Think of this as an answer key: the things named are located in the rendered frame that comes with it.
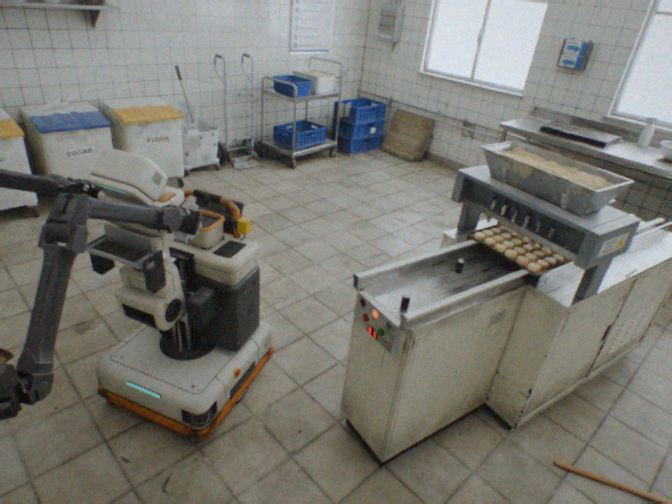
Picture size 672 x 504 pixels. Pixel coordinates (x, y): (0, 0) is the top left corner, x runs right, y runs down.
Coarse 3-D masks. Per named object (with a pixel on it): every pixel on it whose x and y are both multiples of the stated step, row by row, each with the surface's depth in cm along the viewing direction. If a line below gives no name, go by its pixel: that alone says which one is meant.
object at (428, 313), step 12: (648, 228) 256; (504, 276) 192; (516, 276) 193; (528, 276) 199; (480, 288) 182; (492, 288) 186; (504, 288) 191; (444, 300) 173; (456, 300) 174; (468, 300) 179; (480, 300) 185; (408, 312) 164; (420, 312) 165; (432, 312) 168; (444, 312) 173; (408, 324) 163; (420, 324) 167
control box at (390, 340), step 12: (360, 300) 183; (372, 300) 179; (360, 312) 185; (372, 312) 177; (384, 312) 173; (372, 324) 180; (384, 324) 173; (396, 324) 167; (372, 336) 181; (384, 336) 174; (396, 336) 169; (396, 348) 173
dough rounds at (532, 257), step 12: (492, 228) 227; (504, 228) 228; (480, 240) 219; (492, 240) 215; (504, 240) 220; (516, 240) 218; (528, 240) 219; (504, 252) 210; (516, 252) 207; (528, 252) 212; (540, 252) 209; (552, 252) 213; (528, 264) 203; (540, 264) 200; (552, 264) 203; (564, 264) 206
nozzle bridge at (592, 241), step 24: (480, 168) 225; (456, 192) 223; (480, 192) 222; (504, 192) 201; (504, 216) 210; (552, 216) 184; (576, 216) 183; (600, 216) 186; (624, 216) 188; (552, 240) 192; (576, 240) 187; (600, 240) 173; (624, 240) 187; (576, 264) 180; (600, 264) 185
